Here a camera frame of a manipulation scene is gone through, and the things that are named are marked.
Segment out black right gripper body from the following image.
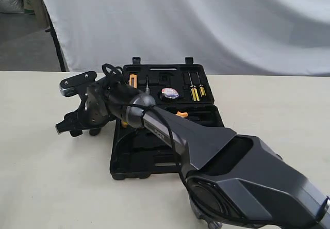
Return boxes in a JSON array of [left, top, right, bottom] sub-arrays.
[[77, 80, 139, 130]]

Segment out black electrical tape roll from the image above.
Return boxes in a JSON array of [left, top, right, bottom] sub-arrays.
[[159, 87, 180, 103]]

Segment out black adjustable wrench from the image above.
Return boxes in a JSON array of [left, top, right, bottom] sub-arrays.
[[89, 128, 102, 136]]

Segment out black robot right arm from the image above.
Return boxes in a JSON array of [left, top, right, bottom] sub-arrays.
[[56, 81, 329, 228]]

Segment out black plastic tool case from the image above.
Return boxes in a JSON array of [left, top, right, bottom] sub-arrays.
[[109, 56, 225, 181]]

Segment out yellow utility knife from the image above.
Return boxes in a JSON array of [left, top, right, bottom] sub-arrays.
[[128, 74, 138, 88]]

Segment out grey tester screwdriver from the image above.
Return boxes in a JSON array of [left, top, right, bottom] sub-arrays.
[[145, 76, 150, 94]]

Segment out large yellow black screwdriver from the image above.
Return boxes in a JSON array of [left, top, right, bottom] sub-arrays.
[[188, 72, 200, 102]]

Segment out black backdrop stand pole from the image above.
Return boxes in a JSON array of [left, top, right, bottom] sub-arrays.
[[46, 10, 67, 72]]

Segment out small yellow black screwdriver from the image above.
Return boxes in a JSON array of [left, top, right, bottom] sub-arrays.
[[196, 72, 206, 97]]

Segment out brown cardboard box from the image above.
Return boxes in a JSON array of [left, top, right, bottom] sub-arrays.
[[23, 0, 50, 28]]

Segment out white backdrop cloth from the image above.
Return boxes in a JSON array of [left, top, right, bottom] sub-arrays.
[[44, 0, 329, 76]]

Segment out steel claw hammer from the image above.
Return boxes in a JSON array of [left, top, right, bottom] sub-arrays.
[[195, 214, 223, 229]]

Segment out orange handled pliers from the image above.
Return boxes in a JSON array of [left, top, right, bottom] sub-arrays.
[[176, 111, 188, 118]]

